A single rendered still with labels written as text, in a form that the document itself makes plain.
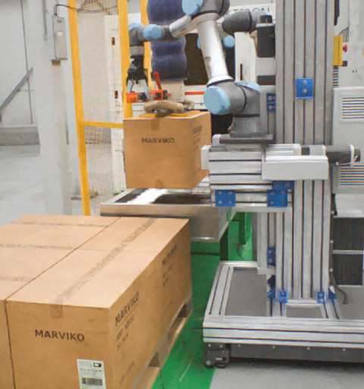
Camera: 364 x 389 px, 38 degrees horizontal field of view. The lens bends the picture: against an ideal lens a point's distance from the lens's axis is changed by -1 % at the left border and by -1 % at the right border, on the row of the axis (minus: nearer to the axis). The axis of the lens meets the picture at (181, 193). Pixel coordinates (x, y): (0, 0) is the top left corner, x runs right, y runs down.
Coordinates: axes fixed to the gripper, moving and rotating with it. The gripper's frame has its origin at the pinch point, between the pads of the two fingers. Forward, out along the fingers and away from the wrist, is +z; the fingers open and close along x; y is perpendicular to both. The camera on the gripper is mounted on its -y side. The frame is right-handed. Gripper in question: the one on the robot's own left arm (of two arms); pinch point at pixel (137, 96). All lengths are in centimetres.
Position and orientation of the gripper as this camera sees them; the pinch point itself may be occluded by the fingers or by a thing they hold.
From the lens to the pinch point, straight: 268.5
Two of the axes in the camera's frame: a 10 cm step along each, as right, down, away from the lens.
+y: 2.5, -2.0, 9.5
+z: 0.3, 9.8, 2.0
